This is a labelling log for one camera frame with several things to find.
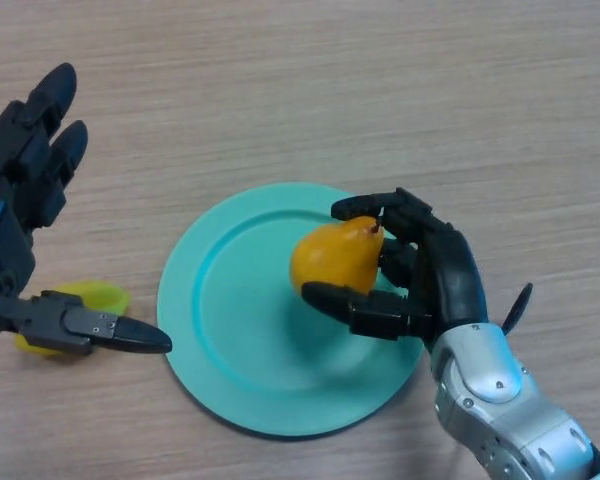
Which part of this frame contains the teal round plate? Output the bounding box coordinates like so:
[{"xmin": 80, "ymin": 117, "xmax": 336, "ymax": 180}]
[{"xmin": 156, "ymin": 182, "xmax": 426, "ymax": 439}]

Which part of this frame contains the yellow orange pear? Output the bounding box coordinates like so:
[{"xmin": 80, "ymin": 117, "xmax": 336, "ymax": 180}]
[{"xmin": 288, "ymin": 215, "xmax": 385, "ymax": 296}]

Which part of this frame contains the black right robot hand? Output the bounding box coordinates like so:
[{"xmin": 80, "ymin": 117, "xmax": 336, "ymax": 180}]
[{"xmin": 301, "ymin": 187, "xmax": 490, "ymax": 354}]

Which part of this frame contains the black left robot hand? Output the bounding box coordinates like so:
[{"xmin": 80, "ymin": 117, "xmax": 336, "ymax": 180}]
[{"xmin": 0, "ymin": 62, "xmax": 174, "ymax": 358}]

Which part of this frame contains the yellow green starfruit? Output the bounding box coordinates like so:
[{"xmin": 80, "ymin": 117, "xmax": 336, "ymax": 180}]
[{"xmin": 13, "ymin": 279, "xmax": 132, "ymax": 357}]

